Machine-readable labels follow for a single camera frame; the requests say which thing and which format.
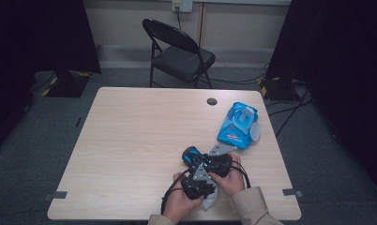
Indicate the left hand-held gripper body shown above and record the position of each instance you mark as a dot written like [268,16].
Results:
[201,175]

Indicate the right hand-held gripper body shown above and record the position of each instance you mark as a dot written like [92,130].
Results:
[219,149]

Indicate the blue toy car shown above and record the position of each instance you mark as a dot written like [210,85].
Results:
[193,154]

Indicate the blue wet wipes pack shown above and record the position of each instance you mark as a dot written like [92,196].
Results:
[233,137]

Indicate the white wet wipe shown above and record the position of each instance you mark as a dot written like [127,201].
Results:
[247,113]
[211,200]

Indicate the person's right hand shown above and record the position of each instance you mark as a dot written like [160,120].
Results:
[232,184]

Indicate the person's left hand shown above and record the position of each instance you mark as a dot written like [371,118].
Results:
[177,207]

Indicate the grey table grommet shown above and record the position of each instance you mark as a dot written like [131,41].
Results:
[212,101]

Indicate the black stand base yellow tape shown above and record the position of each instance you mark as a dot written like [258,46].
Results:
[277,90]
[67,87]

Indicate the grey tape piece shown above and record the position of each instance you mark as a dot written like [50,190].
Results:
[57,195]
[291,192]

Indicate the black folding chair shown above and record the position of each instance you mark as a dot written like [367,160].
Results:
[183,61]

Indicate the black curtain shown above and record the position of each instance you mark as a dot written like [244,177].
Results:
[349,62]
[36,37]

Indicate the vertical wall conduit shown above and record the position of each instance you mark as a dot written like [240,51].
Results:
[203,25]

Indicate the white wall outlet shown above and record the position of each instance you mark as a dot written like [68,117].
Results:
[186,6]

